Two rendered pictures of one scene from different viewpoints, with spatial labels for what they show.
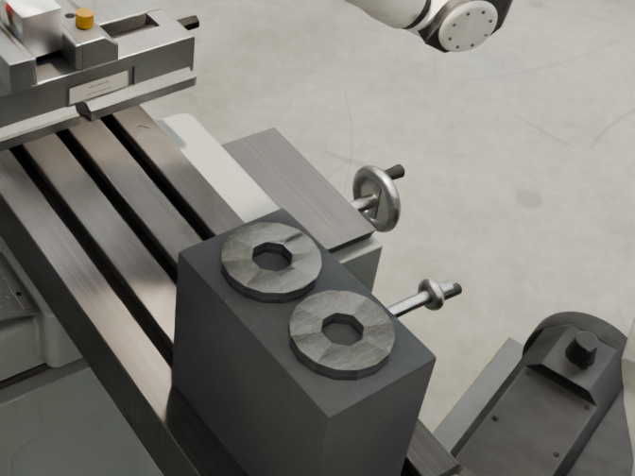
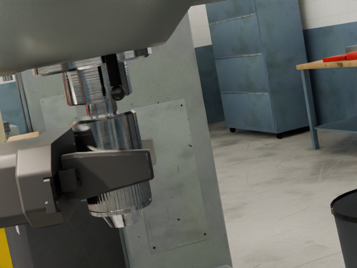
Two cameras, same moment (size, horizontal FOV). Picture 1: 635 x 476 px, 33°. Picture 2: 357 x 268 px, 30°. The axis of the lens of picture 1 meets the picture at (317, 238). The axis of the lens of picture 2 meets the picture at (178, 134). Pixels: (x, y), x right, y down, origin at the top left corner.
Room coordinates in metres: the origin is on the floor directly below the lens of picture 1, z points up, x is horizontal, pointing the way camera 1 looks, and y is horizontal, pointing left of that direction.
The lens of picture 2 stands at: (1.43, 0.54, 1.31)
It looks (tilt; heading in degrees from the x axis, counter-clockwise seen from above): 8 degrees down; 202
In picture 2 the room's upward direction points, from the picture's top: 10 degrees counter-clockwise
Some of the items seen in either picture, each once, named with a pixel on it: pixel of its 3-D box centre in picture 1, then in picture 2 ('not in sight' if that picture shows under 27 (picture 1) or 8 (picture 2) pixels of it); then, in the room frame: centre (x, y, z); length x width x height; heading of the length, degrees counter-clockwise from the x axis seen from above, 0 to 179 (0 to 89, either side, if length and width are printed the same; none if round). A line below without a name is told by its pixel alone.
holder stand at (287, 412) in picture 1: (293, 365); (61, 250); (0.65, 0.00, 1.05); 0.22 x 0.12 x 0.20; 45
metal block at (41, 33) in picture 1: (31, 22); not in sight; (1.10, 0.39, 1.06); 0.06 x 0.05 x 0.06; 45
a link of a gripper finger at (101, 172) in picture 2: not in sight; (107, 172); (1.04, 0.32, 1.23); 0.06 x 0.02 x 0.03; 111
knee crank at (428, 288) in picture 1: (412, 302); not in sight; (1.26, -0.18, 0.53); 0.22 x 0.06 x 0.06; 132
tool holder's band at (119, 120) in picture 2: not in sight; (104, 121); (1.01, 0.31, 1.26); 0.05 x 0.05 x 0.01
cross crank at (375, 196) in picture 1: (359, 205); not in sight; (1.35, -0.06, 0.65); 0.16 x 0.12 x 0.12; 132
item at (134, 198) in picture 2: not in sight; (113, 168); (1.01, 0.31, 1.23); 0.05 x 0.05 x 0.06
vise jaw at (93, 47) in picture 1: (73, 27); not in sight; (1.14, 0.35, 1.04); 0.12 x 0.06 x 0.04; 45
